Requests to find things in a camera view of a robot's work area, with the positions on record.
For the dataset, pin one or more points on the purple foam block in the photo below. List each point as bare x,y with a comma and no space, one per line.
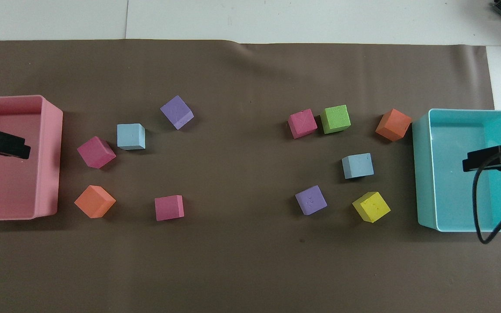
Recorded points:
176,111
310,200

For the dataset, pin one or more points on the light blue foam block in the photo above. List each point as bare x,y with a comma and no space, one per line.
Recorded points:
130,135
357,165

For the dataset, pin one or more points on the pink foam block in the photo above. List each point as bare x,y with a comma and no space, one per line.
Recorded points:
302,123
95,152
169,208

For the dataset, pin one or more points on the yellow foam block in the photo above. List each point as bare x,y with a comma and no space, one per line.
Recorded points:
371,206

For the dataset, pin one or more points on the teal plastic bin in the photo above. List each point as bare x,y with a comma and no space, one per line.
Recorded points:
446,174

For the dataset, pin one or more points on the pink plastic bin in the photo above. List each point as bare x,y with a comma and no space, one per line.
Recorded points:
46,174

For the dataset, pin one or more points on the green foam block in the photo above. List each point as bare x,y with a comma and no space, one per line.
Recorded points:
335,118

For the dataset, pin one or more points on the orange foam block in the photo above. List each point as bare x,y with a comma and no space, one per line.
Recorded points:
95,201
393,124

